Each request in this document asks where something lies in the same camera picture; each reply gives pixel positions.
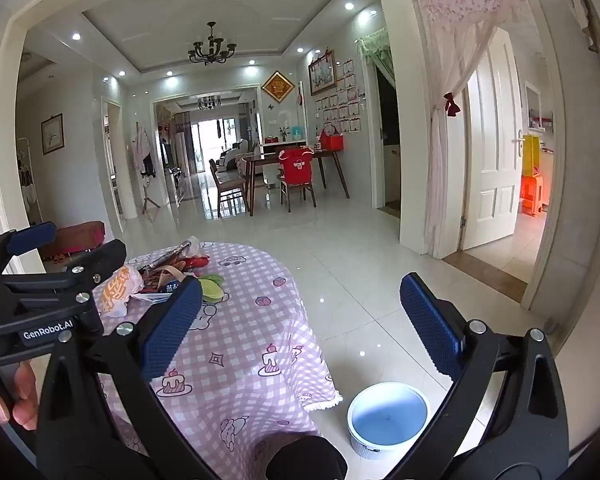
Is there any orange white snack packet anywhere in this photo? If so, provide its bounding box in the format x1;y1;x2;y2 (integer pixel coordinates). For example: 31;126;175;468
94;265;143;318

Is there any white door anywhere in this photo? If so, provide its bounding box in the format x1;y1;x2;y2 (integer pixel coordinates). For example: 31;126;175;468
462;27;523;251

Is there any white plastic bin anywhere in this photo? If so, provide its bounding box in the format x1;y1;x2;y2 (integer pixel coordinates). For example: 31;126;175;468
347;381;431;460

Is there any green curtain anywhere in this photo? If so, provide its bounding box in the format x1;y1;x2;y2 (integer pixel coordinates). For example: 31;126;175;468
357;30;396;91

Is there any person's left hand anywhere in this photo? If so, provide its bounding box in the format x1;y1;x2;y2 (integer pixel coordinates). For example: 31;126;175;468
0;361;40;430

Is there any orange plastic stool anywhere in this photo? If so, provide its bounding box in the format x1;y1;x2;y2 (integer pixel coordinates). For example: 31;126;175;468
519;175;546;218

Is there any pink floral curtain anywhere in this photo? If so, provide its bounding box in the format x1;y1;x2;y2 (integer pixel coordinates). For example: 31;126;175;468
417;0;528;258

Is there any red chair cover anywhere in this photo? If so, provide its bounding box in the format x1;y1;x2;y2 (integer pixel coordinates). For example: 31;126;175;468
278;147;315;184

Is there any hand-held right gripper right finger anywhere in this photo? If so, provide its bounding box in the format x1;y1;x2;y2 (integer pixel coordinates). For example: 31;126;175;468
399;272;571;480

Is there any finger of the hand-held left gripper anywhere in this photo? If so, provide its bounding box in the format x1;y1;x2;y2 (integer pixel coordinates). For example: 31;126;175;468
0;221;58;281
2;239;128;295

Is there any silver long wrapper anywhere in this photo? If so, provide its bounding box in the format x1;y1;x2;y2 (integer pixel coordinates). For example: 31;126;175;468
130;242;191;271

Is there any small framed picture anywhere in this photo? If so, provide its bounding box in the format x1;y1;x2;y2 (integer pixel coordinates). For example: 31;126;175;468
41;113;65;156

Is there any white clothes rack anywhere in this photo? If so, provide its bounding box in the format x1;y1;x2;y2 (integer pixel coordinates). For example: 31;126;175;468
16;137;43;226

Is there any pink checked tablecloth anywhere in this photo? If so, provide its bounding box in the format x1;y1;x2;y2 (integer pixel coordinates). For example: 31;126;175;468
40;241;343;461

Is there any red bench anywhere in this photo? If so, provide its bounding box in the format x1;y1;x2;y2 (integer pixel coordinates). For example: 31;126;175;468
42;221;106;261

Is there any red bag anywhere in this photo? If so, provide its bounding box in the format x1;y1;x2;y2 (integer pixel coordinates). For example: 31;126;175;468
319;127;345;152

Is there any clear plastic bag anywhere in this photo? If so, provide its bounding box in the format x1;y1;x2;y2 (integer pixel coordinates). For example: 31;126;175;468
177;235;203;261

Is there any green fruit peel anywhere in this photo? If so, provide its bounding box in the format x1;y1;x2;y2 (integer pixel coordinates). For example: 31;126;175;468
200;274;227;305

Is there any red gold diamond decoration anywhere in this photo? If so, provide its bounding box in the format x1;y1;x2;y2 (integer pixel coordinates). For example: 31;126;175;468
261;70;296;103

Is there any dark wooden dining table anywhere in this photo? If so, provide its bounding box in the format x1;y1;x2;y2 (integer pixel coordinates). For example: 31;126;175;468
242;149;351;217

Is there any wall of certificates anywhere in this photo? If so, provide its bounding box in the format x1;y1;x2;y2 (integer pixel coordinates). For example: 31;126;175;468
314;59;363;136

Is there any coat rack with clothes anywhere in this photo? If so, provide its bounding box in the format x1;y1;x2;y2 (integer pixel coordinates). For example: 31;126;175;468
132;122;162;216

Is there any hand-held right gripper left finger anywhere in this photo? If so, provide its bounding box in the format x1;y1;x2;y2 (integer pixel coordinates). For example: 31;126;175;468
35;276;231;480

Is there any wooden chair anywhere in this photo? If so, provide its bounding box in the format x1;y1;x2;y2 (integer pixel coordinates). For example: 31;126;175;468
209;158;248;213
278;180;317;212

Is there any person's leg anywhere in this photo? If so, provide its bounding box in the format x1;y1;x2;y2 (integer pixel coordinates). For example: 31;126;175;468
252;435;348;480

